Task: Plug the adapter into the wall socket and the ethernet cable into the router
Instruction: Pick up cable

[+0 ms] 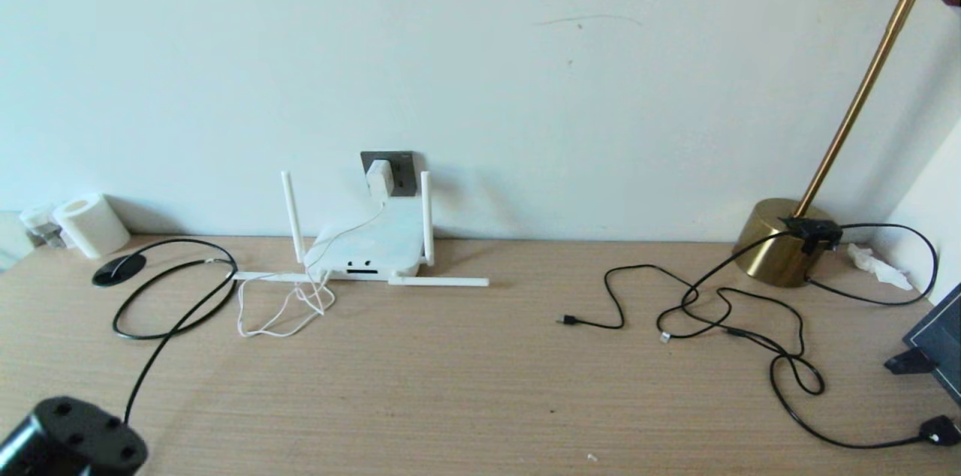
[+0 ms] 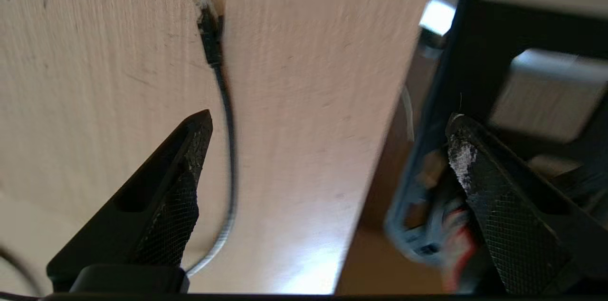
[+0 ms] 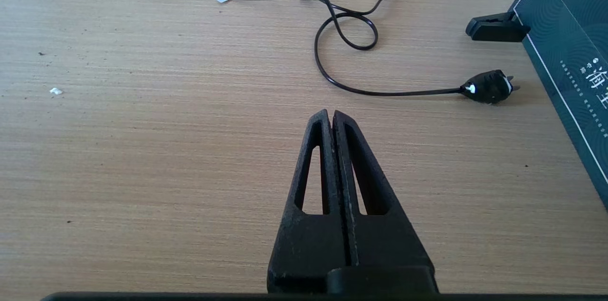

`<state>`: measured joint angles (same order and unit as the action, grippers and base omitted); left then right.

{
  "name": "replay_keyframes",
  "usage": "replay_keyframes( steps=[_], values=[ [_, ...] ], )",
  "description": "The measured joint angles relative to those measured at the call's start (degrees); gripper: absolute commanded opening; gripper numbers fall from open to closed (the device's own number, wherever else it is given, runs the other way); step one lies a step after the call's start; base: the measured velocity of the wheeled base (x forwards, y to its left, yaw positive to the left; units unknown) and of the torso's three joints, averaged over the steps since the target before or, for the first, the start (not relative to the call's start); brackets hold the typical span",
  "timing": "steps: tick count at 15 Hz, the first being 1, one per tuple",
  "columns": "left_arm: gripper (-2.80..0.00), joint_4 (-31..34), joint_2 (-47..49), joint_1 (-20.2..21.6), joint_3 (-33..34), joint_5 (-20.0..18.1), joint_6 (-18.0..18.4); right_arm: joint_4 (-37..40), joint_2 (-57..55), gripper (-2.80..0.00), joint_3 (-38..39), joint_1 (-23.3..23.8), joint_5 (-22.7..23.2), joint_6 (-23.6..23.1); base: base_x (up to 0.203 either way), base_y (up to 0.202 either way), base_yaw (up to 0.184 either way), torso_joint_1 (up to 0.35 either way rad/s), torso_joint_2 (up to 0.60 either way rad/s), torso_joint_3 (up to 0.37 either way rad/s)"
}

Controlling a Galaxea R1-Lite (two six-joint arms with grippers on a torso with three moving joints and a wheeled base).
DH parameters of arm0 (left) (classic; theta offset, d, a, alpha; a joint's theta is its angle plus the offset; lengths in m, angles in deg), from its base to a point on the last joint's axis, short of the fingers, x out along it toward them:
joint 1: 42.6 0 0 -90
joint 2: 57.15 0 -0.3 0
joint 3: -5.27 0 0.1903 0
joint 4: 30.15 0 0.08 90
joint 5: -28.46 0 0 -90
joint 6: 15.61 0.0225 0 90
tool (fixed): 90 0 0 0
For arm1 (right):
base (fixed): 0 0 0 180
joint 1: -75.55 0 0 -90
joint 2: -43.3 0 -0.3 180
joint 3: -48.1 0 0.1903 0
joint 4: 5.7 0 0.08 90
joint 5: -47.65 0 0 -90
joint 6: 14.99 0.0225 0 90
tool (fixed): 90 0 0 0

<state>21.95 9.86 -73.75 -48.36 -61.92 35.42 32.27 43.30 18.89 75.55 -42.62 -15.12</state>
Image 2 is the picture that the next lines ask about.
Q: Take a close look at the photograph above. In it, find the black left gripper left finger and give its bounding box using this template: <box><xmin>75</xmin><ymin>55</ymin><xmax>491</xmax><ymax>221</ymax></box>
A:
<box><xmin>47</xmin><ymin>110</ymin><xmax>213</xmax><ymax>293</ymax></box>

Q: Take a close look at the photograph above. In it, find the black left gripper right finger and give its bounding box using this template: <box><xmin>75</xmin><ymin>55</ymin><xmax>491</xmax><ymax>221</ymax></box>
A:
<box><xmin>446</xmin><ymin>113</ymin><xmax>608</xmax><ymax>294</ymax></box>

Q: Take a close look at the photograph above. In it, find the black ethernet cable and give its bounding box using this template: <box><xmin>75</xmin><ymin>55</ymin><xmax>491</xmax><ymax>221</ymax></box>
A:
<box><xmin>192</xmin><ymin>0</ymin><xmax>238</xmax><ymax>277</ymax></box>

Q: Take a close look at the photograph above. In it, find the black robot chassis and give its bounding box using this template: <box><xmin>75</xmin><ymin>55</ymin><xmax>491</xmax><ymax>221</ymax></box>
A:
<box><xmin>418</xmin><ymin>0</ymin><xmax>608</xmax><ymax>207</ymax></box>

